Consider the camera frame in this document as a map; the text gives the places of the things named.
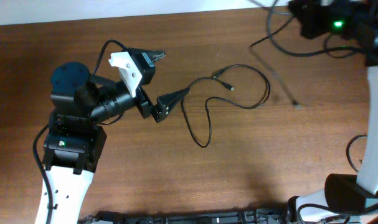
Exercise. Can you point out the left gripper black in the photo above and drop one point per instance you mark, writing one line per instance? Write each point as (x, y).
(146, 101)

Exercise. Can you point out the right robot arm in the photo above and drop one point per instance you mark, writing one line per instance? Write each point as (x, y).
(345, 196)

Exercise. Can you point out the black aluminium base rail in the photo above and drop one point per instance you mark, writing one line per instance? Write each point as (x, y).
(278, 214)

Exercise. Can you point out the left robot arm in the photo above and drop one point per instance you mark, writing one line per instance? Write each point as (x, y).
(75, 139)

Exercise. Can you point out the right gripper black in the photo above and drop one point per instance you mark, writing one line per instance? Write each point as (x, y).
(305, 18)

